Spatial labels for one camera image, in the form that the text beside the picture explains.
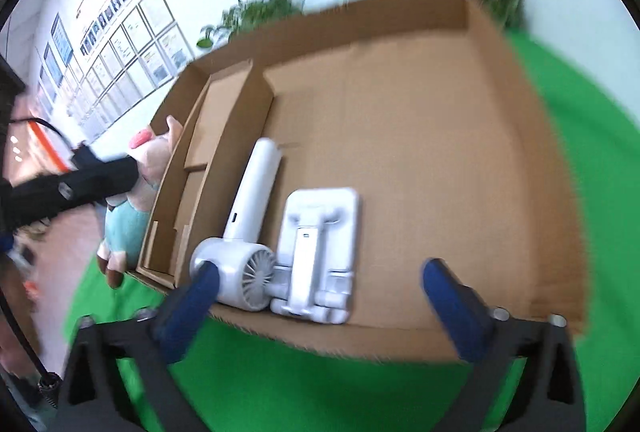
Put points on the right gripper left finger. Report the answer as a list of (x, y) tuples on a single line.
[(93, 395)]

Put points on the pink pig plush toy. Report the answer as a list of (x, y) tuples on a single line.
[(127, 215)]

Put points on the left potted green plant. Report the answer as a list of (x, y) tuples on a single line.
[(247, 16)]

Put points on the framed certificates on wall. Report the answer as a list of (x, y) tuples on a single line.
[(122, 60)]

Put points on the white folding phone stand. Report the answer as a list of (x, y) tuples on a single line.
[(316, 254)]

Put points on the white handheld fan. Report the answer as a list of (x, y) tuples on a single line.
[(245, 267)]

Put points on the person's hand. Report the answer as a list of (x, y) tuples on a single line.
[(14, 359)]

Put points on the long brown cardboard box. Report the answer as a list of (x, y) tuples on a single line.
[(204, 173)]

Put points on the large shallow cardboard box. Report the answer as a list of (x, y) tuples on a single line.
[(422, 107)]

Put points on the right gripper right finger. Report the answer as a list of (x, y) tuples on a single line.
[(549, 394)]

